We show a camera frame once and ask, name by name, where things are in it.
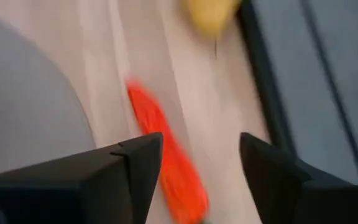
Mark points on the orange toy carrot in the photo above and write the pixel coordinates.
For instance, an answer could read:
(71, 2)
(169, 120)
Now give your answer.
(172, 161)

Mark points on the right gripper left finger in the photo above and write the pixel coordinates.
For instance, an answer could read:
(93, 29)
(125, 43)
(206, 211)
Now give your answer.
(73, 193)

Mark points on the round grey placemat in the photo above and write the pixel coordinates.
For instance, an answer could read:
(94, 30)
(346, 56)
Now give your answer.
(26, 93)

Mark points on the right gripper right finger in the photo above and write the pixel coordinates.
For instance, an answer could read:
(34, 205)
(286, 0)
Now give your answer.
(306, 205)

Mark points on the yellow toy pear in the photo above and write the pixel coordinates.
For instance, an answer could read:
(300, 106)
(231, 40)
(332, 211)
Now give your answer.
(211, 14)

